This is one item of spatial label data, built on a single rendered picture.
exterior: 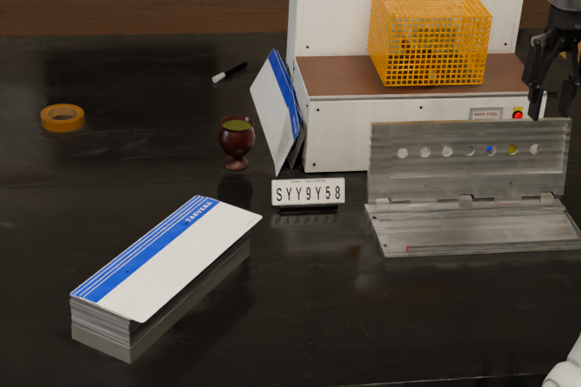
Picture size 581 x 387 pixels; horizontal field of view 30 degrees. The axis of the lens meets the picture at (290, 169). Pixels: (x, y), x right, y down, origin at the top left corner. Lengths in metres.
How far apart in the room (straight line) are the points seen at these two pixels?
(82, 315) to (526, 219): 0.98
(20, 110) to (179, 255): 0.88
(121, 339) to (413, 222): 0.72
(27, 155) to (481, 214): 1.04
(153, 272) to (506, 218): 0.81
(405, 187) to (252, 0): 1.29
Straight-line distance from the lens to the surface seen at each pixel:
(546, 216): 2.41
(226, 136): 2.44
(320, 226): 2.31
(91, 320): 1.95
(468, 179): 2.37
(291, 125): 2.49
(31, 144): 2.62
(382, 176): 2.31
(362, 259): 2.22
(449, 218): 2.35
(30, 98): 2.84
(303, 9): 2.55
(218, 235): 2.08
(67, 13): 3.35
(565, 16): 2.06
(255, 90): 2.82
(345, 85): 2.46
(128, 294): 1.93
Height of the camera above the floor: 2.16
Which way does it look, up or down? 30 degrees down
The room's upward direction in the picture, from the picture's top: 3 degrees clockwise
